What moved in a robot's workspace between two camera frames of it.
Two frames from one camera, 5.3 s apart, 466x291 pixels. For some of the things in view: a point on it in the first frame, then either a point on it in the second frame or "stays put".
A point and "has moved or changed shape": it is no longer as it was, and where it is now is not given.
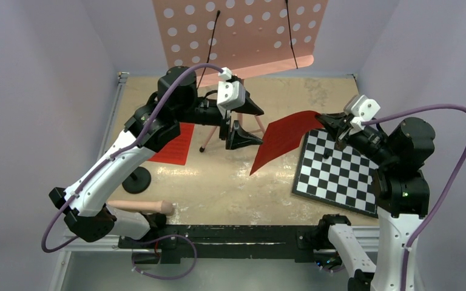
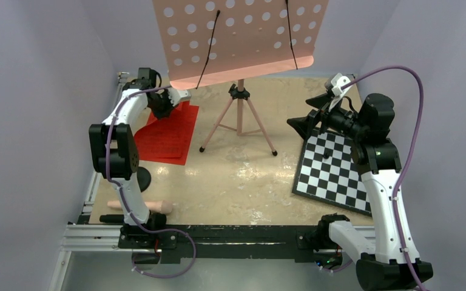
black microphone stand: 138,182 stays put
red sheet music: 283,134 has moved or changed shape
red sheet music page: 176,150 stays put
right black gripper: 340,125 -> 304,125
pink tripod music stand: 238,36 stays put
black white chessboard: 334,174 stays put
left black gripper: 237,137 -> 166,112
